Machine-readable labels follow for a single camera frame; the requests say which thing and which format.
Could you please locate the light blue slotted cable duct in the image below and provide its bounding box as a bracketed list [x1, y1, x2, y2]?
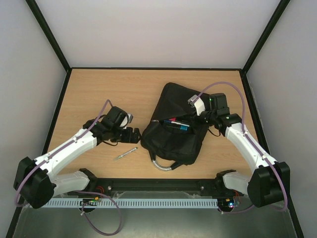
[44, 198, 218, 209]

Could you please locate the silver green tip pen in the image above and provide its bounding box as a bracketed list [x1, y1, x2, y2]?
[113, 147, 138, 161]

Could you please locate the black backpack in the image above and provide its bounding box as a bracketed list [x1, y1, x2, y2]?
[141, 82, 209, 172]

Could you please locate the blue cap highlighter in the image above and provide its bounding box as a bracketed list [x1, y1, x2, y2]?
[166, 124, 189, 131]

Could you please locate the black cage frame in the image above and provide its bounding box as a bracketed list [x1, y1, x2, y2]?
[6, 0, 304, 238]

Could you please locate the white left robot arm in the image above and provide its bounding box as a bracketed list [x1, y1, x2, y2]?
[13, 106, 141, 209]

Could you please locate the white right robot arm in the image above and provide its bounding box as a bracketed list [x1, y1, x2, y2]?
[188, 93, 290, 207]

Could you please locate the blue cap whiteboard marker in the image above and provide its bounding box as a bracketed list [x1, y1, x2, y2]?
[163, 120, 189, 126]

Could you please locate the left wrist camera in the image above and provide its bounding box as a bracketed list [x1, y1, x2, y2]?
[122, 114, 133, 125]

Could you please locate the black aluminium mounting rail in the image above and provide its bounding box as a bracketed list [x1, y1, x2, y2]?
[74, 177, 288, 199]

